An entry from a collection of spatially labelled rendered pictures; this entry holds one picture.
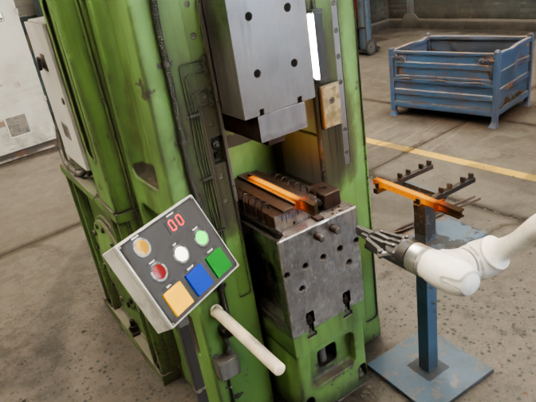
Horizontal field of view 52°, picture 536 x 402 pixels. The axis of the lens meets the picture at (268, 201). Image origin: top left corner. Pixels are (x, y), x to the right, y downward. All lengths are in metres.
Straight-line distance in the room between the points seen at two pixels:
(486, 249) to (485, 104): 4.03
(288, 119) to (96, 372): 1.80
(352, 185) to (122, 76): 1.05
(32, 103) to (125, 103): 4.89
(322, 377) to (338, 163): 0.93
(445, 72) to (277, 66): 3.96
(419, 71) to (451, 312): 3.28
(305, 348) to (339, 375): 0.29
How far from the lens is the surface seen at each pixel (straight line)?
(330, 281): 2.20
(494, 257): 1.63
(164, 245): 1.63
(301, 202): 2.02
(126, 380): 2.99
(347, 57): 2.25
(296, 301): 2.13
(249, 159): 2.44
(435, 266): 1.56
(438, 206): 2.00
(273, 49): 1.85
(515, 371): 2.79
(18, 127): 7.02
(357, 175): 2.41
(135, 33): 1.78
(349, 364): 2.55
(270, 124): 1.88
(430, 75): 5.79
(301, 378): 2.37
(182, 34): 1.84
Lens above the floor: 1.89
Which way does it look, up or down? 25 degrees down
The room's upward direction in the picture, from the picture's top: 9 degrees counter-clockwise
